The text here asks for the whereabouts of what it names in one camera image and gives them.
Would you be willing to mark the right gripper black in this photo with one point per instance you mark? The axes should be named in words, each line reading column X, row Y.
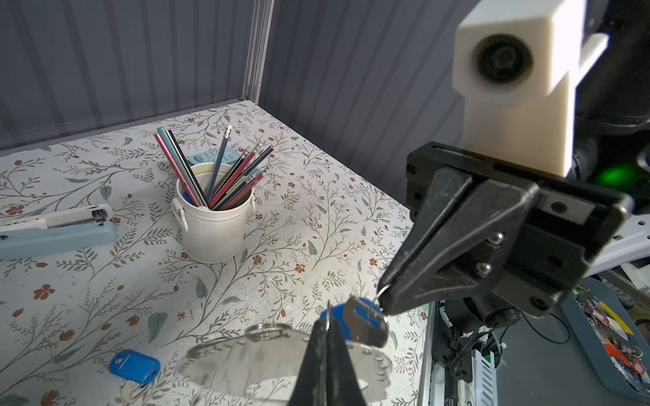
column 483, row 226

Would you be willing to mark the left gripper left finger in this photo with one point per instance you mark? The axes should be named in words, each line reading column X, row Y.
column 312, row 378

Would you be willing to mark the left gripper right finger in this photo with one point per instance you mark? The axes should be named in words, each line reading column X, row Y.
column 342, row 388

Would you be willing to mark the blue key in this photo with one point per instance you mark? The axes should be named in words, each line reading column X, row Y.
column 361, row 321
column 138, row 370

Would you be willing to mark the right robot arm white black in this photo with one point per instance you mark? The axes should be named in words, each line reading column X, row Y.
column 611, row 131

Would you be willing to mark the white pencil cup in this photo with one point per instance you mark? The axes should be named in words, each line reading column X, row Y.
column 211, row 236

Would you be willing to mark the light blue stapler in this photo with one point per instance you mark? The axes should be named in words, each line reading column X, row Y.
column 58, row 231

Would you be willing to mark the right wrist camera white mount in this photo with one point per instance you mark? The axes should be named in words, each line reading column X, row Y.
column 518, row 64

